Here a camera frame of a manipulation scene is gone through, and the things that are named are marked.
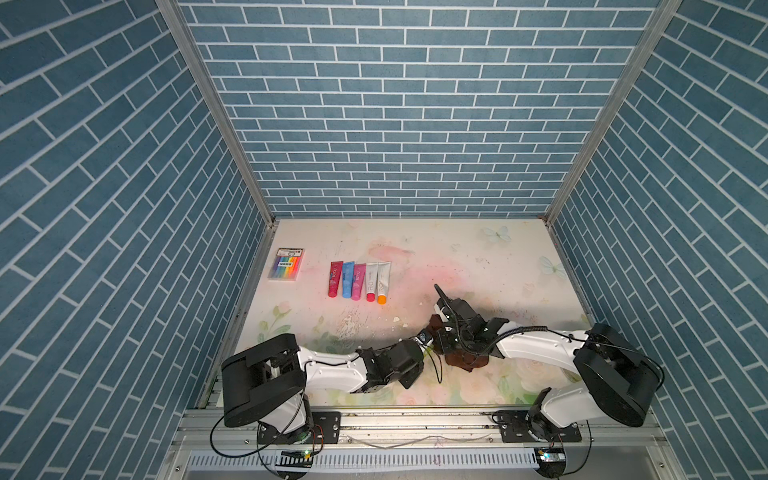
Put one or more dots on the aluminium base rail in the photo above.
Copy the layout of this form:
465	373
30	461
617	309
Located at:
418	443

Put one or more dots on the aluminium left corner post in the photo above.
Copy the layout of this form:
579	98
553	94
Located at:
183	37

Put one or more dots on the blue toothpaste tube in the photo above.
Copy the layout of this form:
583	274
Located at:
347	279

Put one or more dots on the white pink-capped toothpaste tube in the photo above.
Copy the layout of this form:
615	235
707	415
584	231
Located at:
371	281

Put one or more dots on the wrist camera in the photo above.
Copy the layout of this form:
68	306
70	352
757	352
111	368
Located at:
425	337
442	312

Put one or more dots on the aluminium right corner post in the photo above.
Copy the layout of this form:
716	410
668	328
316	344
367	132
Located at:
657	24

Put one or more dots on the aluminium corner post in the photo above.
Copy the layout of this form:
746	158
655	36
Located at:
183	37
657	24

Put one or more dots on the brown wiping cloth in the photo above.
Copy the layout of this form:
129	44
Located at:
446	343

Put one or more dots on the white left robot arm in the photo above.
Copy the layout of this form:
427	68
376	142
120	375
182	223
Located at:
268	383

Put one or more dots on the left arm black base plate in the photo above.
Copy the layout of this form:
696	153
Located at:
323	426

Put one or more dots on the magenta toothpaste tube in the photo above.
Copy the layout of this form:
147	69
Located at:
358	281

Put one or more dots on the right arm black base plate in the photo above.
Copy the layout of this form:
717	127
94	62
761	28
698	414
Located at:
515	426

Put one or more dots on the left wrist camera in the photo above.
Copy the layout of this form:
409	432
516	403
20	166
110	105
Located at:
425	337

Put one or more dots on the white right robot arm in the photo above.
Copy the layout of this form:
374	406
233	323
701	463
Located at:
614	379

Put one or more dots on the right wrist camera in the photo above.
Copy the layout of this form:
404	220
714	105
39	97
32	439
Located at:
442	312

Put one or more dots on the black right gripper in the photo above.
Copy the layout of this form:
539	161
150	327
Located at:
441	335

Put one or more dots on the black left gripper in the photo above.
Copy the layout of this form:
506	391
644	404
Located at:
415	375

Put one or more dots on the red toothpaste tube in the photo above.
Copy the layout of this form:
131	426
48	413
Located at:
334	279

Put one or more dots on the rainbow highlighter pen pack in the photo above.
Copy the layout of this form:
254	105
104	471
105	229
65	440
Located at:
286	265

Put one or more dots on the white orange-capped toothpaste tube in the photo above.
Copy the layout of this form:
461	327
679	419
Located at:
383	282

